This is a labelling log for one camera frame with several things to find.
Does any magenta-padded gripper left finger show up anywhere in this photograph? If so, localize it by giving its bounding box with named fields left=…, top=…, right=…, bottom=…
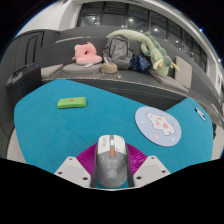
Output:
left=54, top=143, right=99, bottom=189

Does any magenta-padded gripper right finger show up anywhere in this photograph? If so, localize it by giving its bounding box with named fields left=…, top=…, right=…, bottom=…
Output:
left=124, top=143, right=172, bottom=188

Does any grey and white computer mouse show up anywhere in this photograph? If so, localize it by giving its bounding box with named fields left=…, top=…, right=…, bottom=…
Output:
left=94, top=134, right=129, bottom=189

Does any round pale blue mouse pad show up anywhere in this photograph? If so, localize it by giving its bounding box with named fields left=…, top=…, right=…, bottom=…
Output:
left=134, top=105, right=183, bottom=148

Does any green rectangular case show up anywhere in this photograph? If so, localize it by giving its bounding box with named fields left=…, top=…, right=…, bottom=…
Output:
left=56, top=96, right=88, bottom=110

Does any white marker with blue cap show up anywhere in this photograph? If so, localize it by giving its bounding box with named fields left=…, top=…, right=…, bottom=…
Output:
left=194, top=107, right=207, bottom=122

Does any small black clip object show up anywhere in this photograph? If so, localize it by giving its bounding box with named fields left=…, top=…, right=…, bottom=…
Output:
left=211, top=122, right=218, bottom=139

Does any dark grey bench seat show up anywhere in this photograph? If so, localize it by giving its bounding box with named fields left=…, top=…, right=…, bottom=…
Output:
left=39, top=25, right=218, bottom=111

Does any flat grey seat cushion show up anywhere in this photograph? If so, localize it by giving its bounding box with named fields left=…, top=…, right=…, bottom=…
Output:
left=148, top=69, right=189, bottom=93

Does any black suitcase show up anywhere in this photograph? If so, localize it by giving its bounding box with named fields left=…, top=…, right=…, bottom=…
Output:
left=5, top=63, right=43, bottom=111

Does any square grey seat cushion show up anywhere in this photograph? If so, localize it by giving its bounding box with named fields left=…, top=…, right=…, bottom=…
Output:
left=40, top=63, right=64, bottom=79

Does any round grey seat cushion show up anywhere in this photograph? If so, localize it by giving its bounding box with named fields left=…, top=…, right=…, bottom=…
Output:
left=62, top=62, right=103, bottom=75

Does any upright beige cushion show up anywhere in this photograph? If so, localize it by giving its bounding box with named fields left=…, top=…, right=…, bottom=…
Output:
left=174, top=55, right=193, bottom=90

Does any navy blue patterned bag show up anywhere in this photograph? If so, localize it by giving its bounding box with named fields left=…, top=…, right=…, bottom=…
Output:
left=129, top=53, right=152, bottom=73

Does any tan woven basket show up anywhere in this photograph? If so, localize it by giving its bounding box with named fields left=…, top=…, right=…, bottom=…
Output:
left=100, top=62, right=119, bottom=75

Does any long green dragon plush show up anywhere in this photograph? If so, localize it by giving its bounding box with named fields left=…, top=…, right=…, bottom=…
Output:
left=106, top=28, right=181, bottom=78

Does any pink plush cushion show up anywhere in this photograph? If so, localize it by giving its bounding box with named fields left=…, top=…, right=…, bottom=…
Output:
left=71, top=42, right=103, bottom=65

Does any grey backpack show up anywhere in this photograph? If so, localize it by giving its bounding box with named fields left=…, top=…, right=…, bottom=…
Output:
left=102, top=34, right=134, bottom=70

